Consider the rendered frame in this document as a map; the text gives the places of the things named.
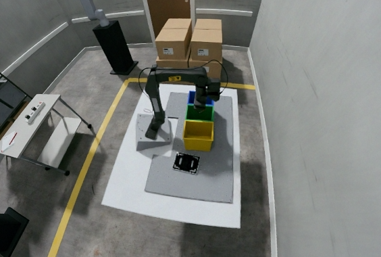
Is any green bin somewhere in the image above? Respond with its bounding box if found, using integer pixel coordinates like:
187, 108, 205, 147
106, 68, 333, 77
185, 104, 214, 122

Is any yellow open bin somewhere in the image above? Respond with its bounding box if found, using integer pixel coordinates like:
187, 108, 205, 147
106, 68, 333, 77
182, 120, 213, 151

